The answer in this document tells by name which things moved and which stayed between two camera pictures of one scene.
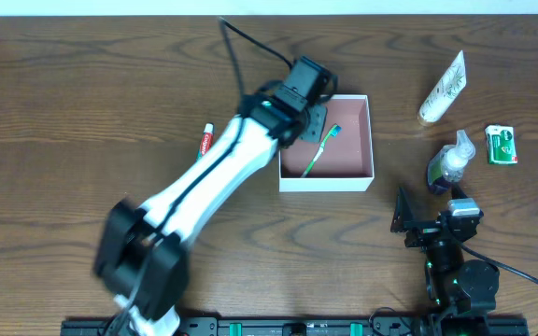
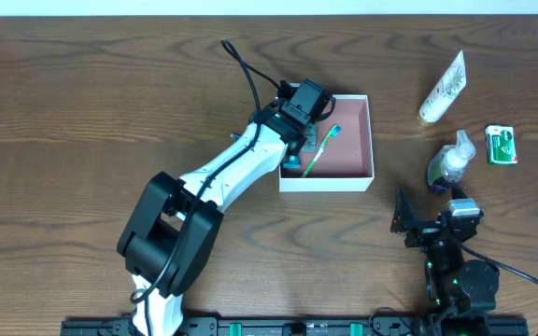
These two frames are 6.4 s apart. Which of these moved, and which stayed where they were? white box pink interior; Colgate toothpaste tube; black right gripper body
Moved: Colgate toothpaste tube
Stayed: black right gripper body; white box pink interior
